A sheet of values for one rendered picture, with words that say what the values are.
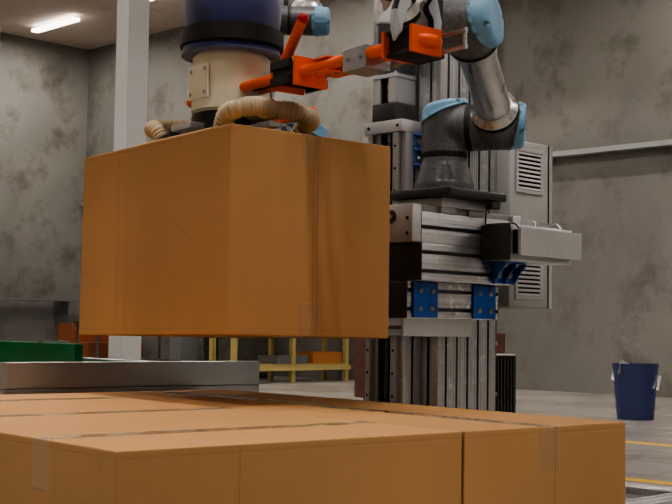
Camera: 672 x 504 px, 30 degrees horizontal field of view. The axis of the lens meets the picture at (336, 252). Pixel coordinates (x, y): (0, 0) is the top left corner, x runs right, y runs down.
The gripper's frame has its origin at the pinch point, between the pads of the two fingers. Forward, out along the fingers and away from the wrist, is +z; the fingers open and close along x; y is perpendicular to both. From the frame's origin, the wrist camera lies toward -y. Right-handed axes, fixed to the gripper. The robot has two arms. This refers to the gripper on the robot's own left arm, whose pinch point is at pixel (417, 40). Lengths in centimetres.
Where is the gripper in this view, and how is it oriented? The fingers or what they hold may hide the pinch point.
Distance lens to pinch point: 230.2
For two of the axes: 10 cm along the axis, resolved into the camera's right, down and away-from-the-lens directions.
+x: -7.8, -0.8, -6.2
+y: -6.3, 0.6, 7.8
